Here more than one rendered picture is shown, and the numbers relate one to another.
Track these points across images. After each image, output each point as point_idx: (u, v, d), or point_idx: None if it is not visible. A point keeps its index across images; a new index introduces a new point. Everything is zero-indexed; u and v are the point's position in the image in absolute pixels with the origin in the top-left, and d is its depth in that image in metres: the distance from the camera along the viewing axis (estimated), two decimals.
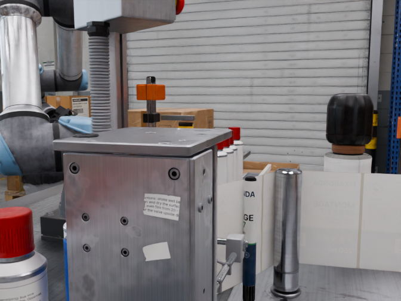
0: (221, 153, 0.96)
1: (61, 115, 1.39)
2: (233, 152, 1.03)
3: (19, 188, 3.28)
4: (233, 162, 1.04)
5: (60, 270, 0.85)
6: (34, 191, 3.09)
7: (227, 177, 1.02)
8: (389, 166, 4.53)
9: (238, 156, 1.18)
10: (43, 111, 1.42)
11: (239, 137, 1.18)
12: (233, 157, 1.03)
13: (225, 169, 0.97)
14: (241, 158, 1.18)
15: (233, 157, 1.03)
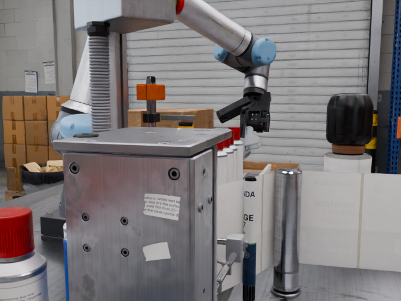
0: (221, 153, 0.96)
1: (255, 108, 1.28)
2: (233, 152, 1.03)
3: (19, 188, 3.28)
4: (233, 162, 1.04)
5: (60, 270, 0.85)
6: (34, 191, 3.09)
7: (227, 177, 1.02)
8: (389, 166, 4.53)
9: (238, 156, 1.18)
10: (251, 86, 1.31)
11: (239, 137, 1.18)
12: (233, 157, 1.03)
13: (225, 169, 0.97)
14: (241, 158, 1.18)
15: (233, 157, 1.03)
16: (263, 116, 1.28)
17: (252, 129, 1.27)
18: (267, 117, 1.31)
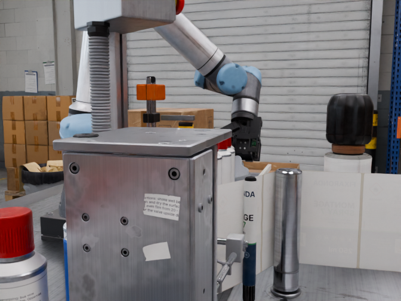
0: None
1: (244, 135, 1.14)
2: (231, 155, 0.98)
3: (19, 188, 3.28)
4: (231, 165, 0.99)
5: (60, 270, 0.85)
6: (34, 191, 3.09)
7: (223, 181, 0.97)
8: (389, 166, 4.53)
9: None
10: (240, 110, 1.18)
11: None
12: (231, 160, 0.98)
13: (219, 172, 0.93)
14: None
15: (230, 160, 0.98)
16: (253, 145, 1.15)
17: (240, 159, 1.13)
18: (258, 146, 1.17)
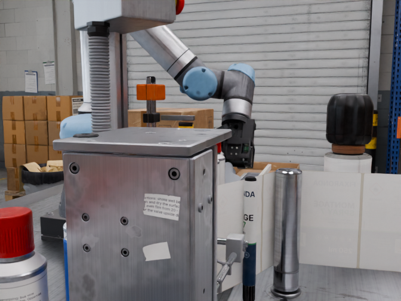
0: None
1: (236, 140, 1.04)
2: (218, 163, 0.87)
3: (19, 188, 3.28)
4: (218, 174, 0.87)
5: (60, 270, 0.85)
6: (34, 191, 3.09)
7: None
8: (389, 166, 4.53)
9: None
10: (231, 112, 1.07)
11: None
12: (218, 169, 0.87)
13: None
14: None
15: (217, 169, 0.87)
16: (245, 150, 1.04)
17: (231, 166, 1.03)
18: (250, 151, 1.06)
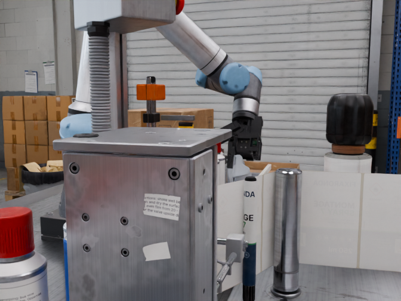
0: None
1: (245, 134, 1.15)
2: (218, 163, 0.87)
3: (19, 188, 3.28)
4: (218, 174, 0.87)
5: (60, 270, 0.85)
6: (34, 191, 3.09)
7: None
8: (389, 166, 4.53)
9: None
10: (240, 110, 1.19)
11: None
12: (218, 169, 0.87)
13: None
14: None
15: (217, 169, 0.87)
16: (253, 144, 1.16)
17: (241, 158, 1.15)
18: (258, 144, 1.18)
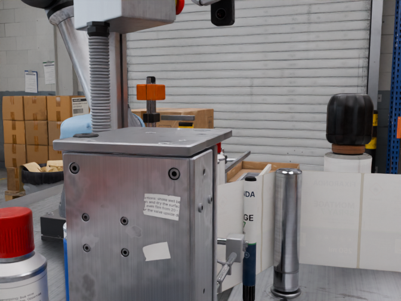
0: None
1: None
2: (218, 163, 0.87)
3: (19, 188, 3.28)
4: (218, 174, 0.87)
5: (60, 270, 0.85)
6: (34, 191, 3.09)
7: None
8: (389, 166, 4.53)
9: None
10: None
11: None
12: (218, 169, 0.87)
13: None
14: None
15: (217, 169, 0.87)
16: None
17: None
18: None
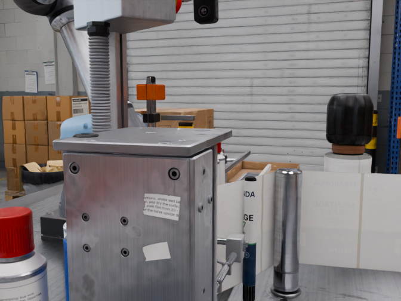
0: None
1: None
2: (218, 163, 0.87)
3: (19, 188, 3.28)
4: (218, 174, 0.87)
5: (60, 270, 0.85)
6: (34, 191, 3.09)
7: None
8: (389, 166, 4.53)
9: None
10: None
11: None
12: (218, 169, 0.87)
13: None
14: None
15: (217, 169, 0.87)
16: None
17: None
18: None
